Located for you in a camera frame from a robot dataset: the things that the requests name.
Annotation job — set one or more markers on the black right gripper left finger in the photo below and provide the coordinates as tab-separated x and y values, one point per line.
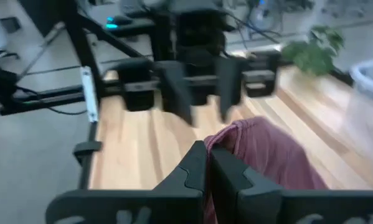
173	199

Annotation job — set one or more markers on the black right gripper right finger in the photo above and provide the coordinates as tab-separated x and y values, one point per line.
257	202

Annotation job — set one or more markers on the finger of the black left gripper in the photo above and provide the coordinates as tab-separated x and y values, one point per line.
231	84
177	93

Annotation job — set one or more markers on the maroon baseball cap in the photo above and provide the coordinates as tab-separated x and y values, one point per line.
267	149

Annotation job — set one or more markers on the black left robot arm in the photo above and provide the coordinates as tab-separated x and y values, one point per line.
198	31

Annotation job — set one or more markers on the black device with blue light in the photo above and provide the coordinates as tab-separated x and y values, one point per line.
111	25

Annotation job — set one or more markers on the green artificial plant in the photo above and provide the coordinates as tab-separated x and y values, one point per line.
310	56

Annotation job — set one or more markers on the clear plastic bin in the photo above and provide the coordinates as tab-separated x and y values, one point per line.
370	81

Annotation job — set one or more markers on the white frame label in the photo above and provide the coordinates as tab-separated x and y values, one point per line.
89	93

